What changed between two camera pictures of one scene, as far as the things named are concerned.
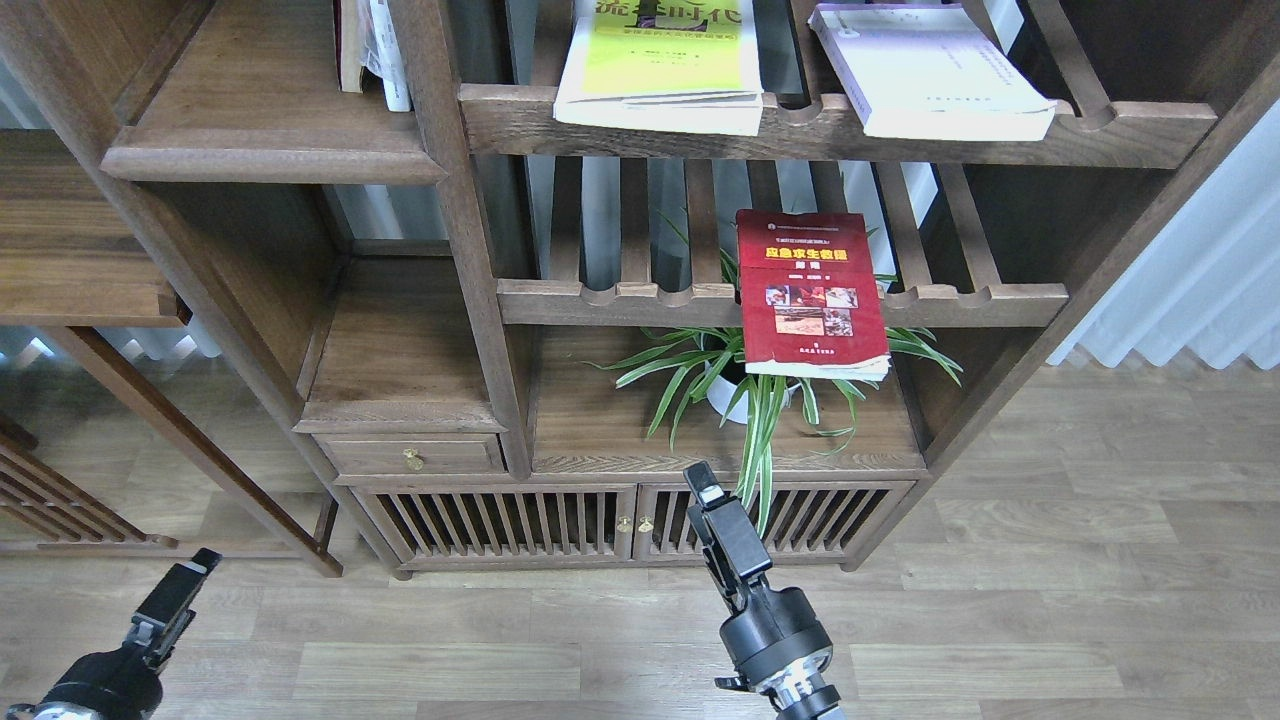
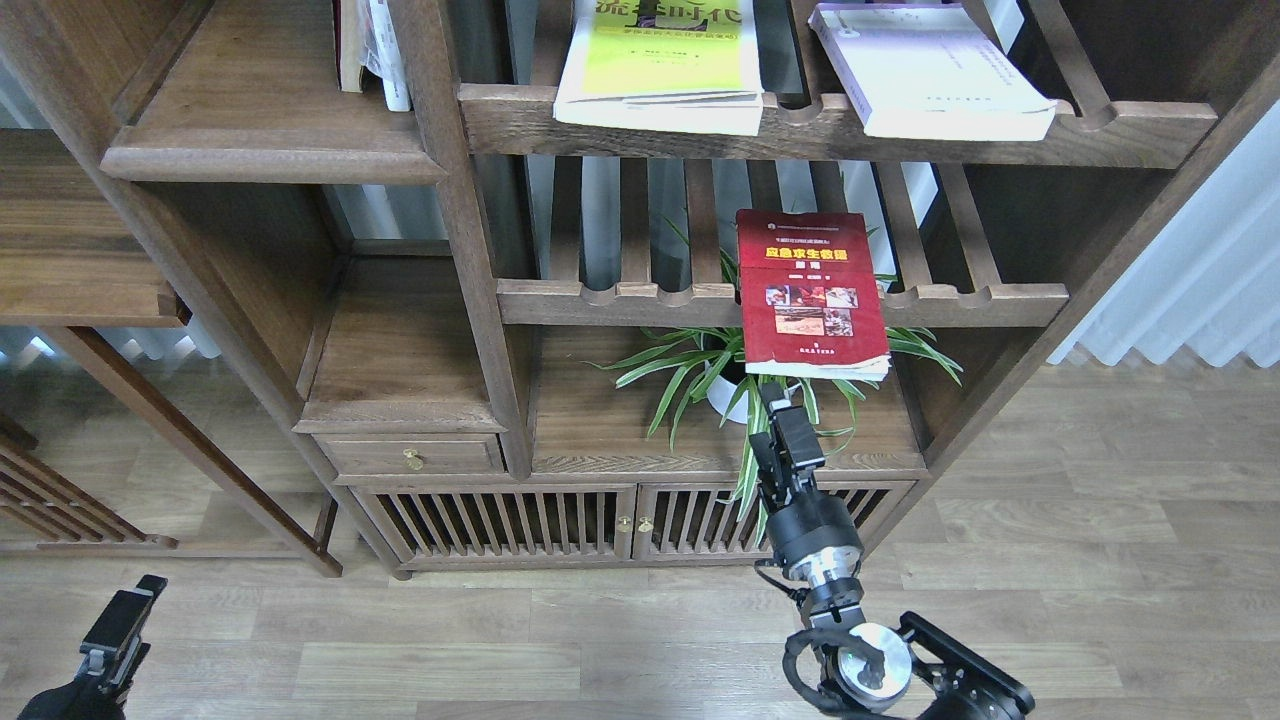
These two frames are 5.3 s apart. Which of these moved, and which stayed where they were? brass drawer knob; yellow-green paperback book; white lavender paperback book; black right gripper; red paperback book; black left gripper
Moved: black left gripper; black right gripper
Stayed: yellow-green paperback book; brass drawer knob; white lavender paperback book; red paperback book
